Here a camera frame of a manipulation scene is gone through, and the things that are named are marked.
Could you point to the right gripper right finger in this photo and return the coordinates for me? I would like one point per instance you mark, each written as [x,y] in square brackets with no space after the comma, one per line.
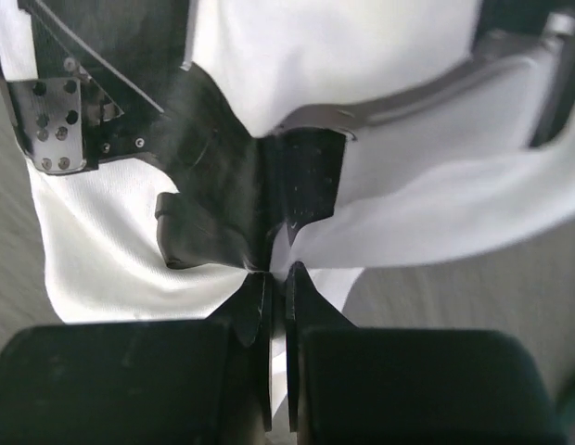
[365,385]

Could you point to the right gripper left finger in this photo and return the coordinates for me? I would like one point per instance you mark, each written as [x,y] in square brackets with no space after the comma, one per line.
[188,381]

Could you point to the white printed t shirt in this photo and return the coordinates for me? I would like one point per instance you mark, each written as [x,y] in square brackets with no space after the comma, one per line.
[176,148]

